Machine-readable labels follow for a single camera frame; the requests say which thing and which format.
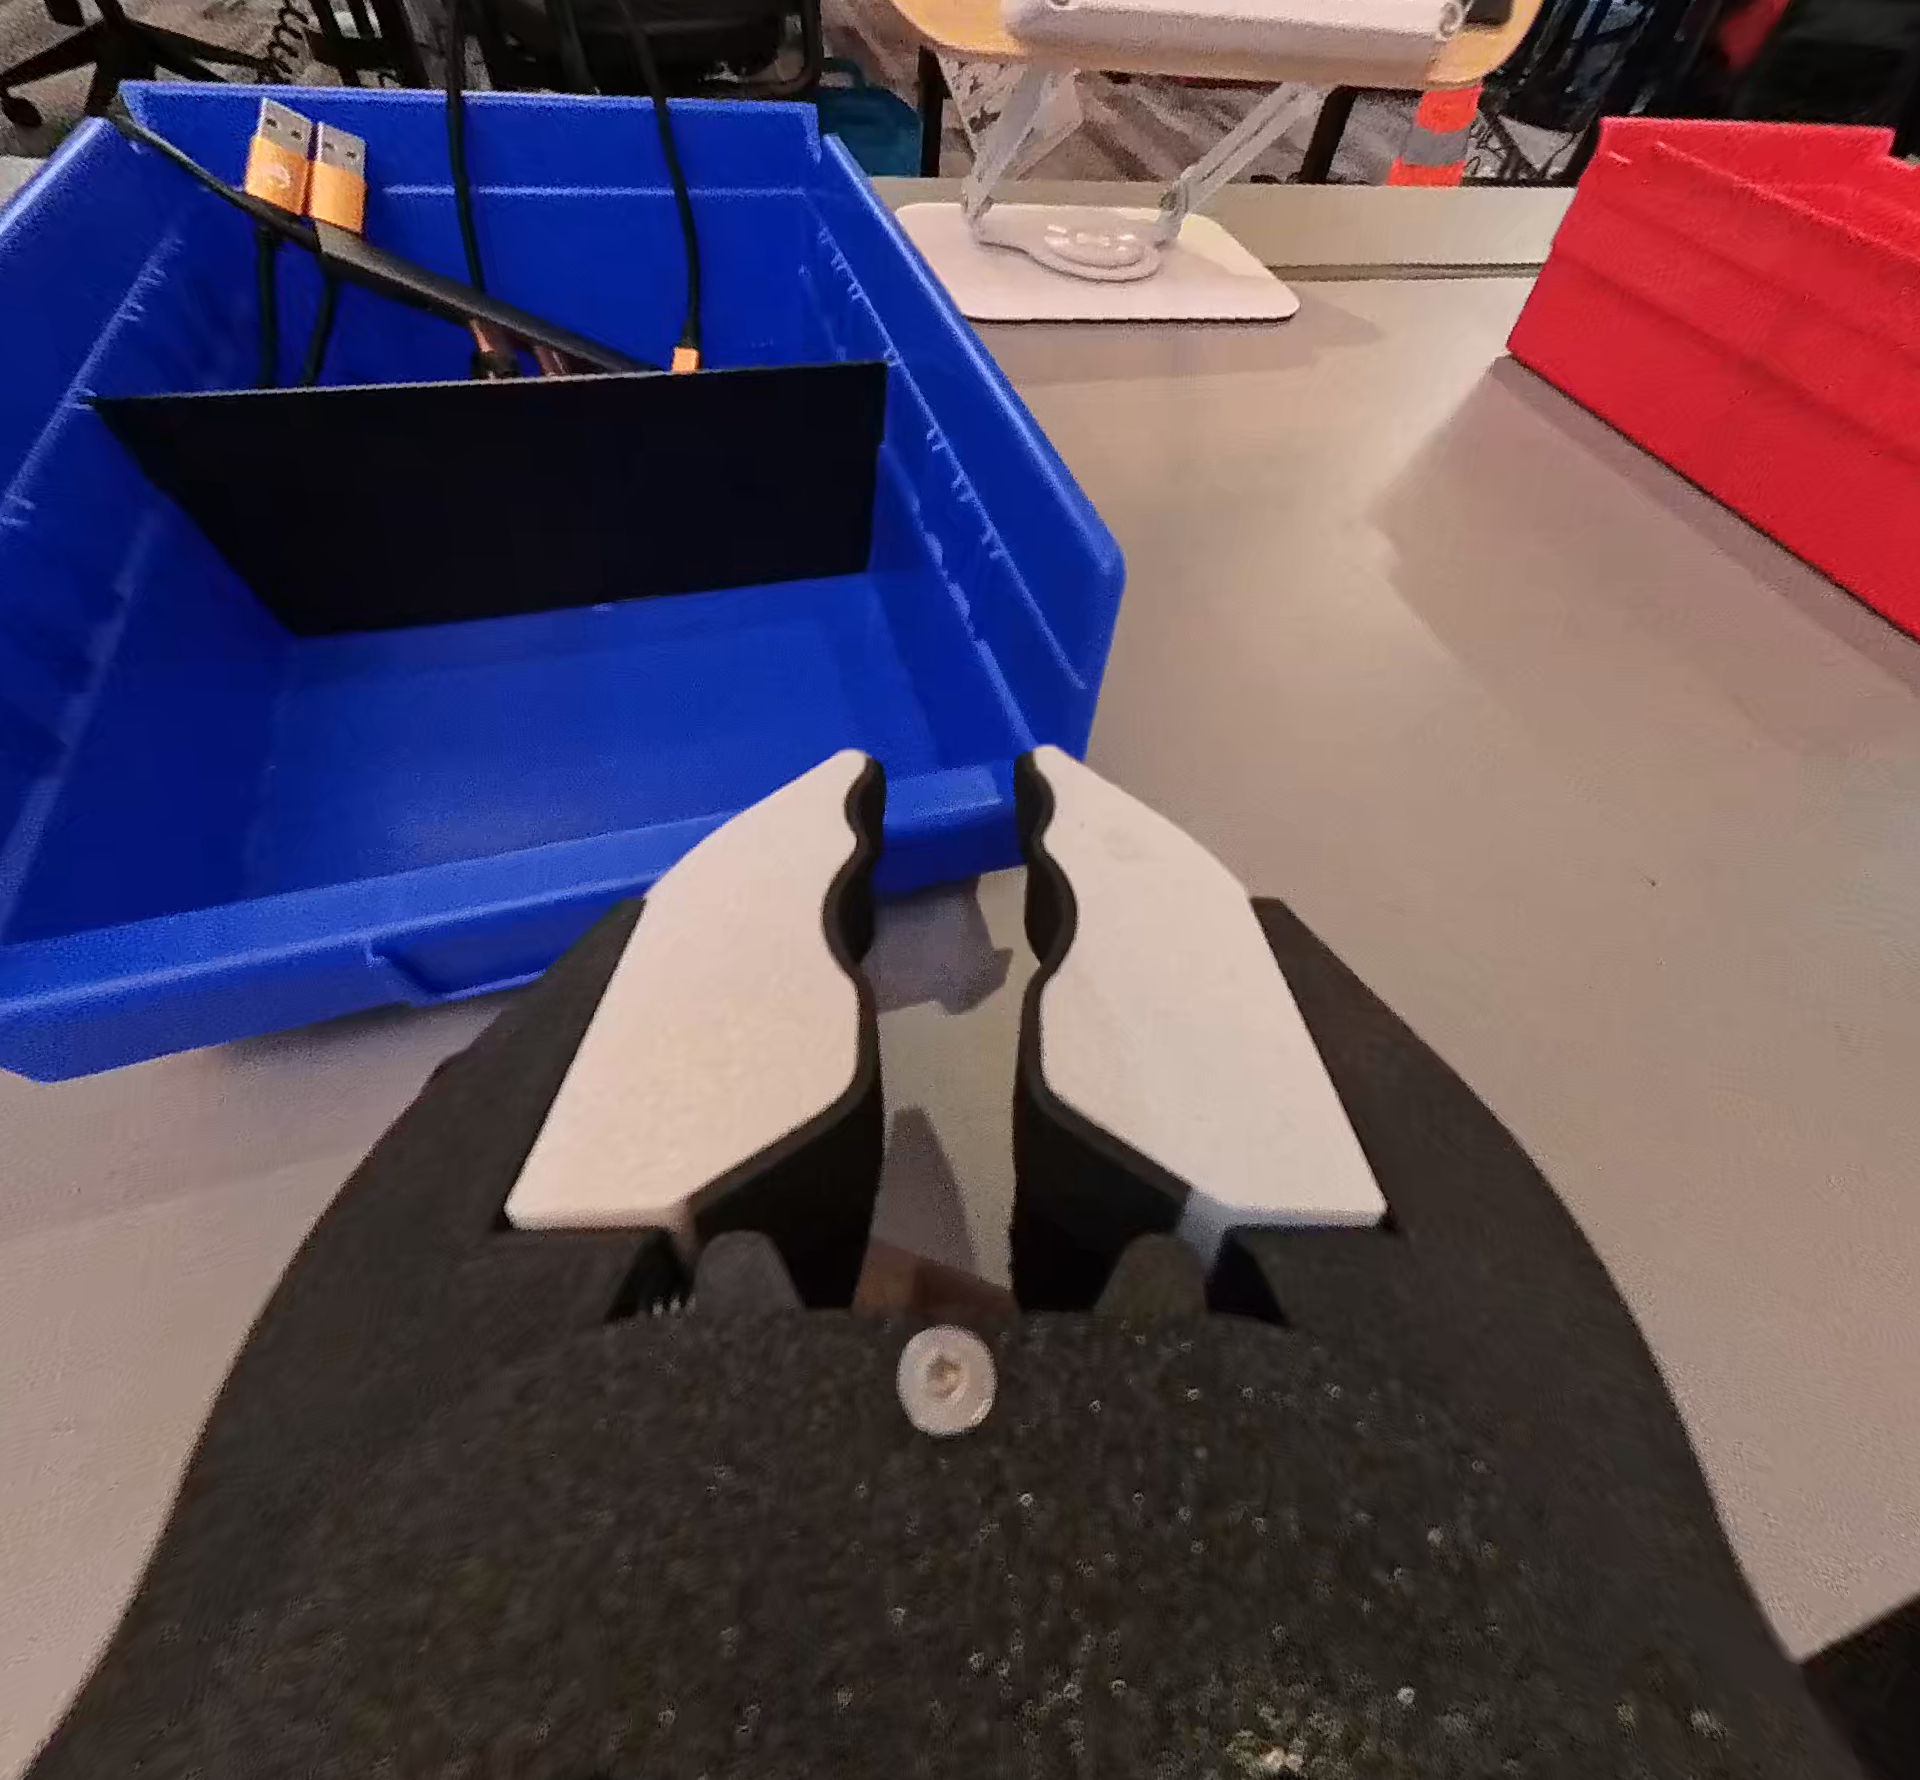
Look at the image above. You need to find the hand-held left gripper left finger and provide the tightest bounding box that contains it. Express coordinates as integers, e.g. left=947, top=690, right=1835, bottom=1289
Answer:
left=502, top=746, right=889, bottom=1279

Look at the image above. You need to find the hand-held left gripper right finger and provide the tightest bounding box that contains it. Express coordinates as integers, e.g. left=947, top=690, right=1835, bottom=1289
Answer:
left=1009, top=744, right=1390, bottom=1279

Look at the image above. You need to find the blue storage bin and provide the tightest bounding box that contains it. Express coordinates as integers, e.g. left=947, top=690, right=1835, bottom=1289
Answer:
left=0, top=82, right=1128, bottom=1085

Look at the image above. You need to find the grey USB hub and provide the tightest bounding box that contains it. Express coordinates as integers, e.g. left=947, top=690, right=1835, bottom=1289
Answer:
left=108, top=112, right=650, bottom=379

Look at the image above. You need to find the red storage bin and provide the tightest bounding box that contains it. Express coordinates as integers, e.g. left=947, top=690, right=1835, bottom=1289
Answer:
left=1507, top=118, right=1920, bottom=642

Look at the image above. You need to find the grey desk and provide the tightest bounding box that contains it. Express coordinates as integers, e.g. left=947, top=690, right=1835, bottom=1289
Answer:
left=0, top=152, right=1920, bottom=1735

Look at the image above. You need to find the black bin divider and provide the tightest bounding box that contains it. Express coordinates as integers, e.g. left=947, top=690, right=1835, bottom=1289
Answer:
left=91, top=362, right=889, bottom=637

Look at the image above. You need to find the white stand with black board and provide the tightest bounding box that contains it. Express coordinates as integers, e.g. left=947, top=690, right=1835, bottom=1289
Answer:
left=840, top=0, right=1571, bottom=328

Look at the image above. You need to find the blue storage basket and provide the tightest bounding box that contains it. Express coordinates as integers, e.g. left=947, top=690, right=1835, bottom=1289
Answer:
left=816, top=63, right=924, bottom=184

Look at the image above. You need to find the orange traffic cone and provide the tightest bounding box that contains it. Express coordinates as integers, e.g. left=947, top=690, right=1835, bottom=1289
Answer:
left=1386, top=87, right=1488, bottom=188

